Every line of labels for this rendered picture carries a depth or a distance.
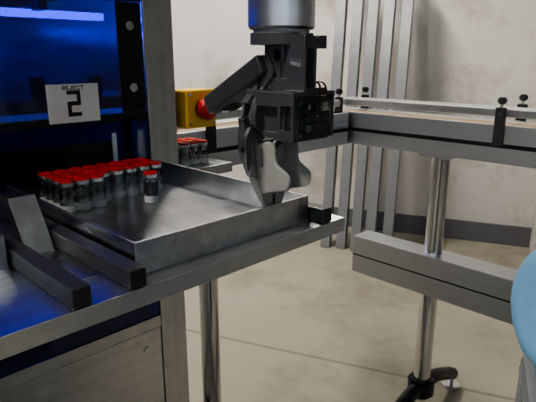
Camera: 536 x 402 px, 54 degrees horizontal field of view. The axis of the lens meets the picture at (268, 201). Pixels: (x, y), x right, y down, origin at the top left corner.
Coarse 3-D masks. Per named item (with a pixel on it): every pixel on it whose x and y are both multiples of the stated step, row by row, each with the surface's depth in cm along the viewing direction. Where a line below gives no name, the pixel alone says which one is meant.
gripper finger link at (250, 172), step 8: (240, 120) 60; (248, 120) 60; (240, 128) 60; (248, 128) 60; (240, 136) 60; (248, 136) 60; (256, 136) 61; (240, 144) 61; (248, 144) 60; (240, 152) 61; (248, 152) 61; (248, 160) 61; (256, 160) 61; (248, 168) 62; (256, 168) 62; (248, 176) 63; (256, 176) 62
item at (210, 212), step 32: (160, 160) 92; (160, 192) 83; (192, 192) 83; (224, 192) 80; (288, 192) 71; (64, 224) 62; (96, 224) 57; (128, 224) 68; (160, 224) 68; (192, 224) 68; (224, 224) 59; (256, 224) 63; (288, 224) 67; (128, 256) 52; (160, 256) 54; (192, 256) 57
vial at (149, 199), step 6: (156, 174) 77; (144, 180) 77; (150, 180) 76; (156, 180) 77; (144, 186) 77; (150, 186) 76; (156, 186) 77; (144, 192) 77; (150, 192) 77; (156, 192) 77; (144, 198) 77; (150, 198) 77; (156, 198) 77
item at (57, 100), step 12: (72, 84) 82; (84, 84) 83; (96, 84) 84; (48, 96) 79; (60, 96) 81; (72, 96) 82; (84, 96) 83; (96, 96) 85; (48, 108) 80; (60, 108) 81; (72, 108) 82; (84, 108) 84; (96, 108) 85; (60, 120) 81; (72, 120) 83; (84, 120) 84
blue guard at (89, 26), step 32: (0, 0) 72; (32, 0) 75; (64, 0) 79; (96, 0) 82; (0, 32) 73; (32, 32) 76; (64, 32) 80; (96, 32) 83; (0, 64) 74; (32, 64) 77; (64, 64) 80; (96, 64) 84; (0, 96) 75; (32, 96) 78
